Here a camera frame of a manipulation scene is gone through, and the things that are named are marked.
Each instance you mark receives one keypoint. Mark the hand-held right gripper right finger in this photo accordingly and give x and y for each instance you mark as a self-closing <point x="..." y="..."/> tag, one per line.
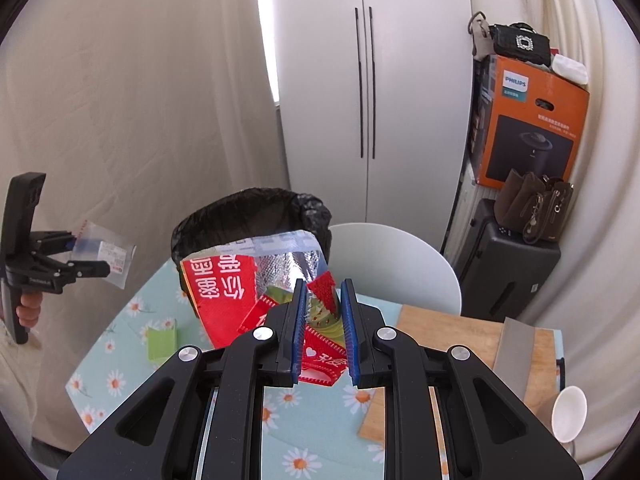
<point x="350" y="330"/>

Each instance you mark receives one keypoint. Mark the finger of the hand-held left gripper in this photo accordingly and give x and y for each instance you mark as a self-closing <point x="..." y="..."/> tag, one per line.
<point x="90" y="269"/>
<point x="55" y="240"/>

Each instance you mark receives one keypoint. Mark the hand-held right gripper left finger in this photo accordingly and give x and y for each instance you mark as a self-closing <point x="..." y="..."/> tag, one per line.
<point x="300" y="330"/>

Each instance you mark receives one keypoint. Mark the clear plastic bag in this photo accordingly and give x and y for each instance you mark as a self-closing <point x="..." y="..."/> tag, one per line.
<point x="112" y="255"/>

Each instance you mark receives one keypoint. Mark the red snack packet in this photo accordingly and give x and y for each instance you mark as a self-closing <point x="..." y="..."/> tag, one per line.
<point x="220" y="285"/>

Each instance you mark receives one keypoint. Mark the waste bin with black bag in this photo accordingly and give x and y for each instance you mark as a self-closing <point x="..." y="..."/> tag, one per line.
<point x="240" y="215"/>

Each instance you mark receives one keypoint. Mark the person's left hand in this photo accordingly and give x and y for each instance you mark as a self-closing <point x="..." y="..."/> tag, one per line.
<point x="27" y="312"/>

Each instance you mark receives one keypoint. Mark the wooden cutting board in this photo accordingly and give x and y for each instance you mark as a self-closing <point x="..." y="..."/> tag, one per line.
<point x="430" y="320"/>

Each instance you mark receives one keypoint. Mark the white chair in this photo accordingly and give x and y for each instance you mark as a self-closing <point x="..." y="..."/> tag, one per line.
<point x="400" y="265"/>

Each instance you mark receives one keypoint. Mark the green plastic wrapper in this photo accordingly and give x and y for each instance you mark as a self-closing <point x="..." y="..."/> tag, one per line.
<point x="161" y="342"/>

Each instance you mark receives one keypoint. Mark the blue floral tablecloth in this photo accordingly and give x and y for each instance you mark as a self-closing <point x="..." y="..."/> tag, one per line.
<point x="125" y="385"/>

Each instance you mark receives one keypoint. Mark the black suitcase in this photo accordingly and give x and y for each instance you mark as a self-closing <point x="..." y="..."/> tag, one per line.
<point x="500" y="270"/>

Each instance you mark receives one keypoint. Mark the beige curtain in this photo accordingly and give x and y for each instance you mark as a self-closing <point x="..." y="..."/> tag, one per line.
<point x="125" y="85"/>

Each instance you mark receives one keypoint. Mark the brown leather bag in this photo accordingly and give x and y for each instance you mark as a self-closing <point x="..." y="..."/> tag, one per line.
<point x="515" y="195"/>

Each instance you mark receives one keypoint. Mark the beige mug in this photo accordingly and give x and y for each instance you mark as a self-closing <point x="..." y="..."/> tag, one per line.
<point x="570" y="412"/>

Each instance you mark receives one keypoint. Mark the white wardrobe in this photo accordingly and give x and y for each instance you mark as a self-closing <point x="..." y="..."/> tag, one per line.
<point x="415" y="85"/>

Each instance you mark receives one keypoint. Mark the white curtain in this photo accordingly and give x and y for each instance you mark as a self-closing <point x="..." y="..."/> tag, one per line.
<point x="610" y="210"/>

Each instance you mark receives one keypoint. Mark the orange cardboard box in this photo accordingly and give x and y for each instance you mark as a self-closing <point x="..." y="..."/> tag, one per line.
<point x="560" y="110"/>

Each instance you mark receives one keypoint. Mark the black handbag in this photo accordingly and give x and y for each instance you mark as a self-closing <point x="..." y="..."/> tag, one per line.
<point x="505" y="40"/>

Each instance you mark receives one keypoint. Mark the white pouch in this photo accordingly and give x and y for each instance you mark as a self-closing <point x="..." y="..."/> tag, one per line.
<point x="570" y="67"/>

